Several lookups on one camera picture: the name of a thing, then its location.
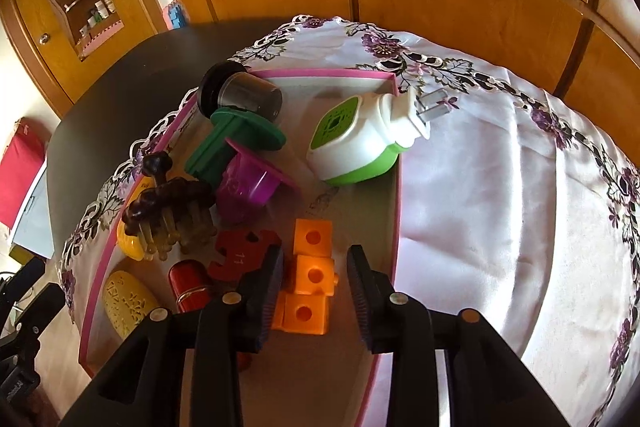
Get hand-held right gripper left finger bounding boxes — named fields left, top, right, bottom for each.
left=57, top=247, right=286, bottom=427

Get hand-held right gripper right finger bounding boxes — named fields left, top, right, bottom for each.
left=346, top=244, right=571, bottom=427

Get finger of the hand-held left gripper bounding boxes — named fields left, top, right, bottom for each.
left=7, top=282, right=66, bottom=350

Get orange linking cube blocks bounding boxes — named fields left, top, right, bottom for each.
left=270, top=219, right=341, bottom=335

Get red puzzle piece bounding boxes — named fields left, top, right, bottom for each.
left=206, top=229, right=283, bottom=283

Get pink cardboard box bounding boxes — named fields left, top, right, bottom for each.
left=79, top=68, right=403, bottom=427

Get small red cylinder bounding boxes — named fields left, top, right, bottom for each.
left=167, top=259, right=213, bottom=313

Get yellow textured soap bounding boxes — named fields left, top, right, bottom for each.
left=102, top=270, right=161, bottom=338

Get purple plastic cup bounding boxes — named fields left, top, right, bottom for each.
left=215, top=137, right=301, bottom=223

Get brown massage comb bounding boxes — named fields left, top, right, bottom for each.
left=121, top=152, right=217, bottom=260

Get green and white plug-in device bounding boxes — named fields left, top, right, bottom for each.
left=306, top=88, right=458, bottom=186

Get grey jar with black lid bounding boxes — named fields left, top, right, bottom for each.
left=196, top=61, right=283, bottom=122

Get grey blue board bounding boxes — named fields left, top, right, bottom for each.
left=12, top=157, right=56, bottom=260

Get red bag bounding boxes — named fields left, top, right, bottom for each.
left=0, top=117, right=51, bottom=228

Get white floral embroidered tablecloth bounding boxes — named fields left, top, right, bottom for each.
left=59, top=13, right=640, bottom=427

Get pink lace shelf cloth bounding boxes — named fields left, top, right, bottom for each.
left=80, top=21, right=123, bottom=58

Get pink and blue foam mat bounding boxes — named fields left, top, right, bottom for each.
left=160, top=4, right=188, bottom=30

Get wooden corner cabinet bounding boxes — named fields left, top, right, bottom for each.
left=0, top=0, right=166, bottom=118

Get row of small bottles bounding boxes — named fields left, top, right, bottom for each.
left=65, top=0, right=118, bottom=35

